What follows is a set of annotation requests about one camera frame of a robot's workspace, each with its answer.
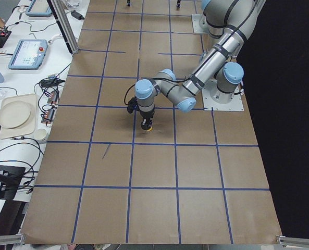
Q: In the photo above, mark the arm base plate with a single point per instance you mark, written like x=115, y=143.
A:
x=215, y=100
x=199, y=24

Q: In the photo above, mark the red green circuit board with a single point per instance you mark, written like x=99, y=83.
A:
x=53, y=97

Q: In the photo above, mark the black power adapter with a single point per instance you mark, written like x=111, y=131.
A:
x=77, y=15

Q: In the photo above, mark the black usb hub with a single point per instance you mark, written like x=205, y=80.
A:
x=51, y=82

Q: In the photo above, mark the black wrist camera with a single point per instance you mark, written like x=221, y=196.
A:
x=132, y=105

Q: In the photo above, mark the near blue teach pendant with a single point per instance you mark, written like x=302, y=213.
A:
x=28, y=55

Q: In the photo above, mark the black camera stand base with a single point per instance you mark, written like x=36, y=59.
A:
x=10, y=178

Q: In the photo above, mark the beige round plate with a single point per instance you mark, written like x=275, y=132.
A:
x=14, y=114

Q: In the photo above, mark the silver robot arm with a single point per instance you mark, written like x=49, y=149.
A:
x=230, y=24

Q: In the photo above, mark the white paper cup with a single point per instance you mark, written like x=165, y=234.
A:
x=41, y=135

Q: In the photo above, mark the blue teach pendant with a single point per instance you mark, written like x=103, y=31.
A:
x=39, y=8
x=28, y=55

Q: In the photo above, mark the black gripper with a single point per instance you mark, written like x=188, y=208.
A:
x=146, y=115

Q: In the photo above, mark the aluminium frame post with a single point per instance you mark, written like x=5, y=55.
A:
x=64, y=25

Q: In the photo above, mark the far blue teach pendant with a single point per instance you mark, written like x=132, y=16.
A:
x=39, y=8

